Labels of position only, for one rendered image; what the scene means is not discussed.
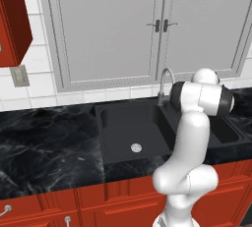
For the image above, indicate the grey window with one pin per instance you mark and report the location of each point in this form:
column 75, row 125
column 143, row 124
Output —
column 147, row 28

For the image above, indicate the grey wall socket plate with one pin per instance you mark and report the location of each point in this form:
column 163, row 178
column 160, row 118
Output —
column 19, row 76

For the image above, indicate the black double sink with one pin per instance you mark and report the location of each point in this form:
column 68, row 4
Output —
column 134, row 132

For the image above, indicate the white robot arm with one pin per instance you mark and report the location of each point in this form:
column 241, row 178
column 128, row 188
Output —
column 192, row 139

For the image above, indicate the red cupboard door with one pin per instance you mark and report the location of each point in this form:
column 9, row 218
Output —
column 46, row 219
column 223, row 204
column 128, row 213

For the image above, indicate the red false drawer front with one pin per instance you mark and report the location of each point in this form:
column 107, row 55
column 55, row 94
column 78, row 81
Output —
column 131, row 188
column 229, row 170

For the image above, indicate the red wall cupboard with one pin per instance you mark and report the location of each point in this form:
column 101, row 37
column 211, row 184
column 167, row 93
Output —
column 11, row 21

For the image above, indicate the grey curved tap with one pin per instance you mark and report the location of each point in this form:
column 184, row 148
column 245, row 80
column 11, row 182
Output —
column 163, row 86

